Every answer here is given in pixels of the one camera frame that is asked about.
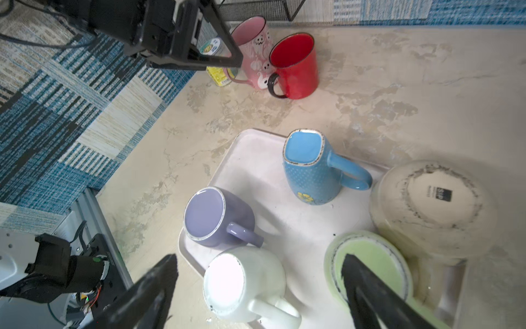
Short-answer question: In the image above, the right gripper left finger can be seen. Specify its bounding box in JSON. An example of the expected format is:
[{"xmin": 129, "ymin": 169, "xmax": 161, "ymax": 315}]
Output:
[{"xmin": 84, "ymin": 254, "xmax": 179, "ymax": 328}]

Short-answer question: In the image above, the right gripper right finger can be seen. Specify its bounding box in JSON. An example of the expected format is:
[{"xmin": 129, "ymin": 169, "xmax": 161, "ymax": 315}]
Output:
[{"xmin": 341, "ymin": 254, "xmax": 434, "ymax": 328}]

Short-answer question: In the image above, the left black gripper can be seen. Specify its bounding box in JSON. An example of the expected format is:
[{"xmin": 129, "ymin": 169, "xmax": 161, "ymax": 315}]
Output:
[{"xmin": 88, "ymin": 1, "xmax": 243, "ymax": 70}]

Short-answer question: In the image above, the pink ghost pattern mug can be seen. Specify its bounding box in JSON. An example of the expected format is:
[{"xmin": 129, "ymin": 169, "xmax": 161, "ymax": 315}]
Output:
[{"xmin": 223, "ymin": 16, "xmax": 275, "ymax": 90}]

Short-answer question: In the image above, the red mug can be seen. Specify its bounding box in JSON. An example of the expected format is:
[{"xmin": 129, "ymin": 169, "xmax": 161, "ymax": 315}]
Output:
[{"xmin": 267, "ymin": 32, "xmax": 319, "ymax": 100}]

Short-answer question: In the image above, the blue mug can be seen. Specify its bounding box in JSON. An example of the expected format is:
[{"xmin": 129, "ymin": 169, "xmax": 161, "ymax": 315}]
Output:
[{"xmin": 282, "ymin": 128, "xmax": 373, "ymax": 205}]

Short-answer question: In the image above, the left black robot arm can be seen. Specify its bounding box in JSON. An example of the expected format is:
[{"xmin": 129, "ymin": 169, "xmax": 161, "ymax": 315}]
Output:
[{"xmin": 1, "ymin": 1, "xmax": 242, "ymax": 328}]

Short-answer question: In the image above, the light green mug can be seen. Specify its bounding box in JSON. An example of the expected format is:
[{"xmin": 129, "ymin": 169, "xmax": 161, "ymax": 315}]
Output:
[{"xmin": 324, "ymin": 231, "xmax": 448, "ymax": 328}]

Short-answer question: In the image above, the white mug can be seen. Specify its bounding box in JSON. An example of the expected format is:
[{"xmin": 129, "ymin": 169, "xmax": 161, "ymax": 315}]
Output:
[{"xmin": 203, "ymin": 246, "xmax": 302, "ymax": 328}]

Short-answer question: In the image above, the purple mug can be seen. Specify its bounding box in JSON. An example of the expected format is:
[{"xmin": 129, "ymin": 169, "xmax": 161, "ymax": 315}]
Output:
[{"xmin": 184, "ymin": 186, "xmax": 264, "ymax": 248}]

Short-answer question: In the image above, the yellow green labelled can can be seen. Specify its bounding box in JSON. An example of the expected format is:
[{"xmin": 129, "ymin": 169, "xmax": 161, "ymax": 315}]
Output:
[{"xmin": 199, "ymin": 37, "xmax": 239, "ymax": 87}]

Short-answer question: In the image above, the black wire shelf rack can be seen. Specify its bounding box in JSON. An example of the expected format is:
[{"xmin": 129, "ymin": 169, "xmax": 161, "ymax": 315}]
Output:
[{"xmin": 216, "ymin": 0, "xmax": 305, "ymax": 22}]

